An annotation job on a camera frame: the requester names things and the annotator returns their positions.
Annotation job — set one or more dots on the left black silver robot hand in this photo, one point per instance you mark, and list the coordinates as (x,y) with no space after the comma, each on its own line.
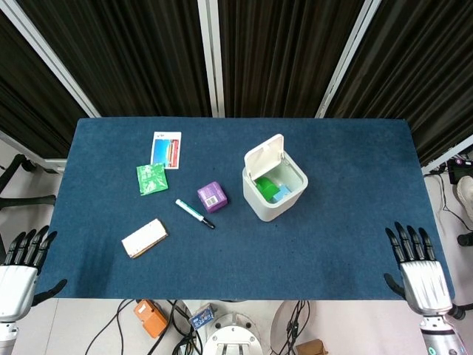
(15,288)

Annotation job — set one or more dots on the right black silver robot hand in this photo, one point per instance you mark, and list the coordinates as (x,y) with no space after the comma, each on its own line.
(426,286)

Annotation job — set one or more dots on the white lidded bin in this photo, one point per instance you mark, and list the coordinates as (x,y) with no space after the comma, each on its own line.
(258,207)

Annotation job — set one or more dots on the green toy brick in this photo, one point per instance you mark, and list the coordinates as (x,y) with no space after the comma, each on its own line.
(267,186)

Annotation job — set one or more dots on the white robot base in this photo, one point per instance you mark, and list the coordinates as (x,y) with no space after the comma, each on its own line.
(233,334)

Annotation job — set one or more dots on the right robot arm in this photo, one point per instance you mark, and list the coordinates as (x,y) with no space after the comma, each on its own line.
(441,336)

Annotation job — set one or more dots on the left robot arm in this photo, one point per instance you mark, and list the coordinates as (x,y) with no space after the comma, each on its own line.
(6,338)

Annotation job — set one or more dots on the black chair base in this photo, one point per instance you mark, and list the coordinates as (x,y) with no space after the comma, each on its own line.
(18,185)

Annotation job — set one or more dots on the black electronic device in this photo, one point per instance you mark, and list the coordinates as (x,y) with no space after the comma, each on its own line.
(458,170)

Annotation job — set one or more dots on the brown cardboard box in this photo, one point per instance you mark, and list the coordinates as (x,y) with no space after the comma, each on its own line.
(312,347)

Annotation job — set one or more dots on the orange device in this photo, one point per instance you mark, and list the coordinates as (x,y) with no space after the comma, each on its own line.
(150,317)

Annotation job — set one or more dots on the white topped wooden block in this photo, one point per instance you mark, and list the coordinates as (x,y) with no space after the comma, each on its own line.
(144,237)

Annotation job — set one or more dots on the white round disc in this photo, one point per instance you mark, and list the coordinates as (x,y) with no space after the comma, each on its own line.
(282,325)

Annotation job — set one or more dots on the light blue item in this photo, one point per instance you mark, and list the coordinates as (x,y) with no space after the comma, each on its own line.
(284,193)

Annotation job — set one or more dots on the green sachet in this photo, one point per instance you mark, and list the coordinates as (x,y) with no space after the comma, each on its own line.
(152,179)

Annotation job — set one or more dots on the black curtain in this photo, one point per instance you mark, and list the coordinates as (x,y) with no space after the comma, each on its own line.
(29,103)
(288,55)
(414,74)
(129,55)

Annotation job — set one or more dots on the blue table cloth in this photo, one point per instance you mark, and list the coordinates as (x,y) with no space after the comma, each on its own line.
(240,259)

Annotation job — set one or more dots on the blue circuit board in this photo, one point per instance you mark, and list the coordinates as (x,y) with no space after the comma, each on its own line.
(201,317)

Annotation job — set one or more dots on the white green marker pen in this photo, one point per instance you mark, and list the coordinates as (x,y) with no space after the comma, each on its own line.
(194,213)

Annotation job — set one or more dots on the colourful picture card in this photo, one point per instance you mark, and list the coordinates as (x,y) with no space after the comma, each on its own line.
(167,149)

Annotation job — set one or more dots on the purple small box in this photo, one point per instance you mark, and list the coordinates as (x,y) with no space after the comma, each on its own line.
(212,197)

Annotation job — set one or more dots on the white frame post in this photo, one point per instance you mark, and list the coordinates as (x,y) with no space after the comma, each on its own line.
(347,55)
(211,55)
(48,55)

